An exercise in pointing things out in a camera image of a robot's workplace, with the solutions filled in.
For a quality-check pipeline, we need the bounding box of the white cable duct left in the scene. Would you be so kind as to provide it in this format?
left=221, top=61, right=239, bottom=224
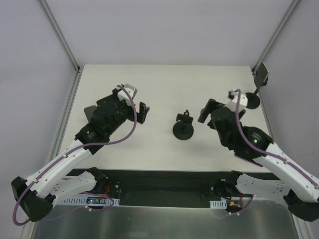
left=58, top=196, right=112, bottom=207

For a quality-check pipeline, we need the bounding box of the white cable duct right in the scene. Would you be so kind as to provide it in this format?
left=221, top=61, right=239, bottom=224
left=209, top=200, right=227, bottom=210

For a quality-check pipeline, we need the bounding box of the aluminium frame post right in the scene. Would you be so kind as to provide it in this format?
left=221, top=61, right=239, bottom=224
left=251, top=0, right=302, bottom=76

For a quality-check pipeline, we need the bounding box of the white cable duct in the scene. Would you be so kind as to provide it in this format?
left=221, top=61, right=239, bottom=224
left=209, top=200, right=227, bottom=210
left=58, top=196, right=112, bottom=207

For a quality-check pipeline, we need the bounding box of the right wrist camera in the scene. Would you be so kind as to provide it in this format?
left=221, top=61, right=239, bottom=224
left=226, top=90, right=248, bottom=112

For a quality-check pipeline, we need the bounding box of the black phone silver edge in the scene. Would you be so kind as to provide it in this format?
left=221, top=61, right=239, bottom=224
left=254, top=62, right=269, bottom=90

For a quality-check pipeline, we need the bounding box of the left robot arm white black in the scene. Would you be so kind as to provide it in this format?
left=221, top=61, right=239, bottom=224
left=11, top=84, right=150, bottom=226

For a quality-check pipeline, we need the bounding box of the aluminium frame rail left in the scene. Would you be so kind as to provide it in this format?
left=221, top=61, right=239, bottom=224
left=45, top=67, right=83, bottom=163

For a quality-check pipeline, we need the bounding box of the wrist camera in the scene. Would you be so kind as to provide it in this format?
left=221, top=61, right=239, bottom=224
left=226, top=90, right=248, bottom=112
left=116, top=84, right=138, bottom=99

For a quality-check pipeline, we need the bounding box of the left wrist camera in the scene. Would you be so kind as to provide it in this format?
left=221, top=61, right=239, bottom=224
left=116, top=84, right=138, bottom=99

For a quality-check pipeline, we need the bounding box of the aluminium frame post left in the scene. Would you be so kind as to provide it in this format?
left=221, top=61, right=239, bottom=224
left=37, top=0, right=81, bottom=73

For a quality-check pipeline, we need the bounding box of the dark grey phone flat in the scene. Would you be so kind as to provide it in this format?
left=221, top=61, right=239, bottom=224
left=84, top=105, right=97, bottom=122

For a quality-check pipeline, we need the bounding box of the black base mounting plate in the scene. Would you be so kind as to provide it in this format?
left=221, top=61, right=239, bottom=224
left=62, top=168, right=280, bottom=207

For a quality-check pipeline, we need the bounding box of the black phone stand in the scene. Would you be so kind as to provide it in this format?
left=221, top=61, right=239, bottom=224
left=246, top=77, right=268, bottom=110
left=172, top=110, right=194, bottom=140

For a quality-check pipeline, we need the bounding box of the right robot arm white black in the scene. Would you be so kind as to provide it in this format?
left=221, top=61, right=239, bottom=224
left=198, top=99, right=319, bottom=222

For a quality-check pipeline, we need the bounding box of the aluminium frame post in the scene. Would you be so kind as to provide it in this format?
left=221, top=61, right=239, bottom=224
left=251, top=0, right=302, bottom=76
left=37, top=0, right=81, bottom=73

